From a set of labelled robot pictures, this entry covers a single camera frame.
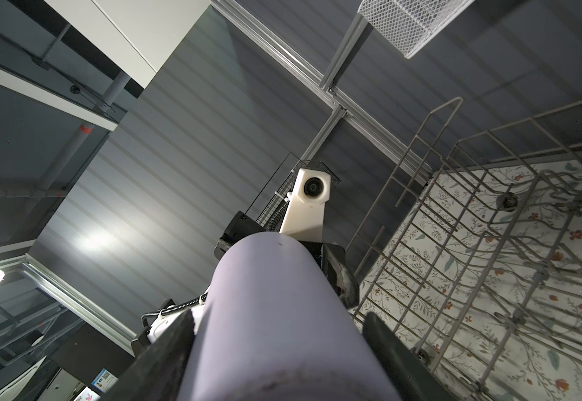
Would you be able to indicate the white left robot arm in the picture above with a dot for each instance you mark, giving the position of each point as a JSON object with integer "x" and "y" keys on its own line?
{"x": 170, "y": 321}

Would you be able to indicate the grey wire dish rack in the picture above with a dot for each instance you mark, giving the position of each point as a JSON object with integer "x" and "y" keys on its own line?
{"x": 482, "y": 279}

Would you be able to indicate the black wire wall basket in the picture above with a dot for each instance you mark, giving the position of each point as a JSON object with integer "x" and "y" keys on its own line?
{"x": 270, "y": 205}

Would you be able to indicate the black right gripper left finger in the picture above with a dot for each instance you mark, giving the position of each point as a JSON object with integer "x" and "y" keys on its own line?
{"x": 158, "y": 373}

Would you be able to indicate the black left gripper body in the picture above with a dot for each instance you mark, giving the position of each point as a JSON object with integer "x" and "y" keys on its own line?
{"x": 274, "y": 249}

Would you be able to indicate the lilac cup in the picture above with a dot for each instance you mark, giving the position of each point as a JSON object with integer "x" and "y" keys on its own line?
{"x": 278, "y": 334}

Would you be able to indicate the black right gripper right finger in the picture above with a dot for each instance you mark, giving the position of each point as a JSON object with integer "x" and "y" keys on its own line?
{"x": 406, "y": 372}

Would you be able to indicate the white mesh wall basket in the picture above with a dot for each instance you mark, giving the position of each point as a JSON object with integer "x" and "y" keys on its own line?
{"x": 409, "y": 25}

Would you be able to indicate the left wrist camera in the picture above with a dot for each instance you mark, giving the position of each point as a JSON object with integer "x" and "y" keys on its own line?
{"x": 304, "y": 218}

